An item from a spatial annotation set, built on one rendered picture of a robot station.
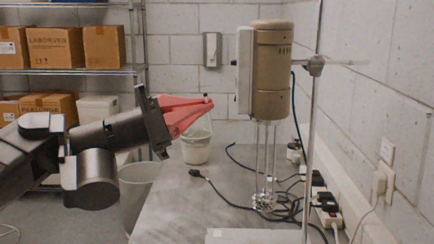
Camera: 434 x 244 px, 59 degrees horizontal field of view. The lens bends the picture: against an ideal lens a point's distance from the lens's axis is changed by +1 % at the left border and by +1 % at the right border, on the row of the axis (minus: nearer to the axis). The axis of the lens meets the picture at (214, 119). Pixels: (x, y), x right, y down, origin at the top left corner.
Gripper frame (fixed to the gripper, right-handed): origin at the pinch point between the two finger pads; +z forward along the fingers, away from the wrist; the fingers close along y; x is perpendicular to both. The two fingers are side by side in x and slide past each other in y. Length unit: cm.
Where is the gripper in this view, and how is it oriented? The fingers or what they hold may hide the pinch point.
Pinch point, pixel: (207, 104)
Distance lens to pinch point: 55.1
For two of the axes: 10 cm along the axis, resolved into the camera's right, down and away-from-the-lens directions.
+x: 0.4, 3.1, 9.5
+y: -3.2, -8.9, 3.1
